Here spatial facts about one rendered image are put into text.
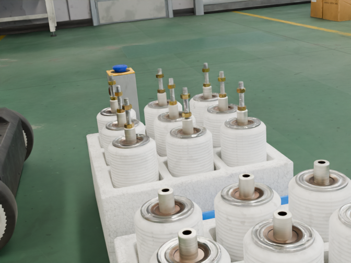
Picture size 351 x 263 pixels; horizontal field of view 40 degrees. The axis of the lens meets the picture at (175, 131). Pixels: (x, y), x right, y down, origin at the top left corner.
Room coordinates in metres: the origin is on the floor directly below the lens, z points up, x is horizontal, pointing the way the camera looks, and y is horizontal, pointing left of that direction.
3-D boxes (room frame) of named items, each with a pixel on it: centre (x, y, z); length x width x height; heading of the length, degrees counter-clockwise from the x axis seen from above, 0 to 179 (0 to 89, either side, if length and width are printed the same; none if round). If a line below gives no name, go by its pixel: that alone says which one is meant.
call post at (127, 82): (1.30, 0.14, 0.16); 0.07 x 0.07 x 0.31; 13
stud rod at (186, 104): (0.92, -0.03, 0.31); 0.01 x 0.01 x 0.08
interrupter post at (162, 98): (1.15, 0.03, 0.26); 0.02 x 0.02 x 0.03
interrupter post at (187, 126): (0.92, -0.03, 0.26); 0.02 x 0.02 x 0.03
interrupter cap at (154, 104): (1.15, 0.03, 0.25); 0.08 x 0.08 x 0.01
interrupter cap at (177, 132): (0.92, -0.03, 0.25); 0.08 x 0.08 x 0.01
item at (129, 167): (0.89, 0.09, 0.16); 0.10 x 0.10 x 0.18
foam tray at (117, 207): (1.03, 0.00, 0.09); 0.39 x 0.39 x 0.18; 13
